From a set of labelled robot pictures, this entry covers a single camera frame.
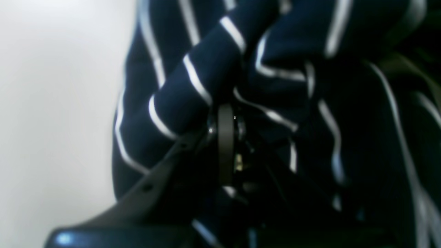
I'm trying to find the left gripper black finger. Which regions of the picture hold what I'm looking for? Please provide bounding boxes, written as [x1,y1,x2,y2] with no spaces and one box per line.
[45,105,235,248]

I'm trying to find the navy white striped t-shirt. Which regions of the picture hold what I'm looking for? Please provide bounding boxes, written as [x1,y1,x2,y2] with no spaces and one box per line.
[112,0,440,248]

